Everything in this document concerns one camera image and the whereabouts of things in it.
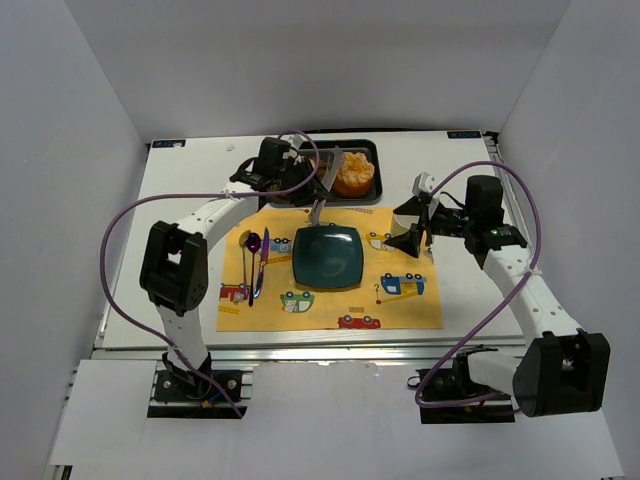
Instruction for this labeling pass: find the gold iridescent spoon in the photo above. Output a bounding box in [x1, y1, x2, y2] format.
[239, 230, 251, 294]

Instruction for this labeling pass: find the purple cable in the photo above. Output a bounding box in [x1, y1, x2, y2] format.
[99, 130, 321, 418]
[414, 160, 543, 412]

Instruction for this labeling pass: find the aluminium frame rail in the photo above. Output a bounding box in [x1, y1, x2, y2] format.
[90, 340, 526, 366]

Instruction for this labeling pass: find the teal square plate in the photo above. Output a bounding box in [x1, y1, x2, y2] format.
[292, 225, 364, 290]

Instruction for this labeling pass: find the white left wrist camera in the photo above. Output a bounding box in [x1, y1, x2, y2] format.
[283, 133, 304, 159]

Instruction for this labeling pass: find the black baking tray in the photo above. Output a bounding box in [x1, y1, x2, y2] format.
[273, 139, 383, 207]

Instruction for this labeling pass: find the orange bundt cake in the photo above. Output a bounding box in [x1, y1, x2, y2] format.
[333, 152, 376, 198]

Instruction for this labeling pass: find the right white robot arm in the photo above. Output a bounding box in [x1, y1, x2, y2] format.
[386, 173, 611, 417]

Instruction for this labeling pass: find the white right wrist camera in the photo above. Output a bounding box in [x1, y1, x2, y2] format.
[412, 172, 437, 197]

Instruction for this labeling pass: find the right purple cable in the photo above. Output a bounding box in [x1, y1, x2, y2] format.
[414, 160, 543, 412]

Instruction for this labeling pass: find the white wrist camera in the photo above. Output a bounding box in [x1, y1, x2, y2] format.
[412, 172, 437, 197]
[283, 133, 304, 159]

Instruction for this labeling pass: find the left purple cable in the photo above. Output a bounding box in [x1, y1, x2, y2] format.
[99, 130, 321, 418]

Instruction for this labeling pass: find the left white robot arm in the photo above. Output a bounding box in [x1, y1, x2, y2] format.
[140, 137, 323, 400]

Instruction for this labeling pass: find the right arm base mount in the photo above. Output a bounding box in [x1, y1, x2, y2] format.
[420, 346, 516, 425]

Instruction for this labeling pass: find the purple iridescent spoon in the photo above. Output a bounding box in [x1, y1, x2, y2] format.
[246, 232, 262, 307]

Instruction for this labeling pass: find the iridescent purple knife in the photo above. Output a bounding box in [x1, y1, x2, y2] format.
[254, 228, 270, 299]

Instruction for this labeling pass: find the light green mug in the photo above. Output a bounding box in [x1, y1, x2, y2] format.
[390, 213, 419, 238]

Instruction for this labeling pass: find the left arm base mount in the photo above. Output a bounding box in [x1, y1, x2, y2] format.
[147, 370, 248, 420]

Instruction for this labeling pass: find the yellow vehicle print placemat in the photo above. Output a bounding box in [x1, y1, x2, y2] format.
[216, 207, 443, 332]

